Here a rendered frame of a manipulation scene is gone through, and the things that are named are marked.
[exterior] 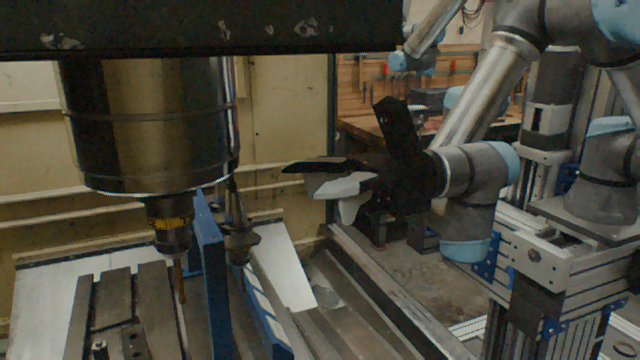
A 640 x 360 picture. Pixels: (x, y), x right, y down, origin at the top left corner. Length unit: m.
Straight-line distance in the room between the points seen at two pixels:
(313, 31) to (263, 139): 1.22
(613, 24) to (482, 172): 0.27
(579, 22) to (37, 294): 1.53
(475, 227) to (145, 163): 0.49
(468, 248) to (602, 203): 0.50
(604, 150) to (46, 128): 1.48
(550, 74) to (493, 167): 0.69
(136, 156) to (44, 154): 1.15
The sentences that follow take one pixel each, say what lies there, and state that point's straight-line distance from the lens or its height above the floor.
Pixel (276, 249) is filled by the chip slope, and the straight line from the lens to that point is 1.60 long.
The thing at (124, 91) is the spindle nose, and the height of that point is 1.54.
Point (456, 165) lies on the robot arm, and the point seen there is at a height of 1.40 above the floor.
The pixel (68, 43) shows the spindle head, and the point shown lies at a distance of 0.33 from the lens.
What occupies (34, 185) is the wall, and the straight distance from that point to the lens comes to 1.56.
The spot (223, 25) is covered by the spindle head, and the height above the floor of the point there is 1.59.
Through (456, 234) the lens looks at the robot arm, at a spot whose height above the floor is 1.28.
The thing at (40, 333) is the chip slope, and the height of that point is 0.75.
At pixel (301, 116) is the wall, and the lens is 1.59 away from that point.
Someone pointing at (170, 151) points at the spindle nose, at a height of 1.49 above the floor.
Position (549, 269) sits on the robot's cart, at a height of 1.08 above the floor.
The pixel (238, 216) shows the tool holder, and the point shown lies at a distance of 0.82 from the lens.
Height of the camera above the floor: 1.59
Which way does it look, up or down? 21 degrees down
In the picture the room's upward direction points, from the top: straight up
